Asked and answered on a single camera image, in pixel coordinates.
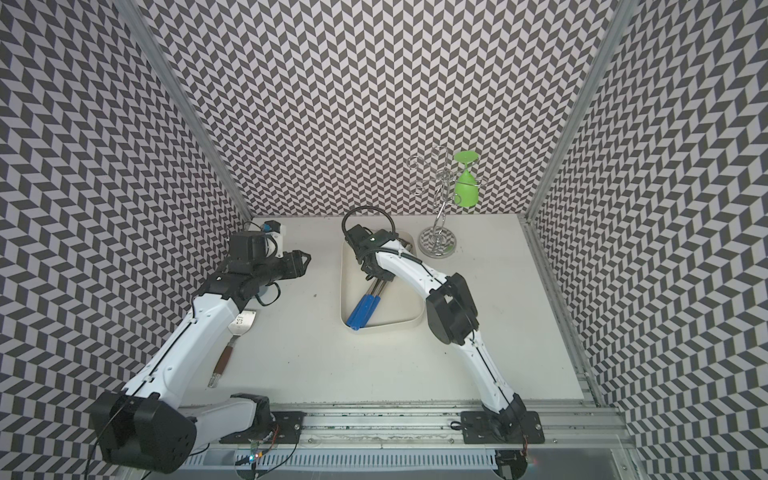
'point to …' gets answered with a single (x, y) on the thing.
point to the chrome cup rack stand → (437, 241)
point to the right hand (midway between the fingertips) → (382, 274)
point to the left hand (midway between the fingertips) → (302, 260)
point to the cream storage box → (401, 306)
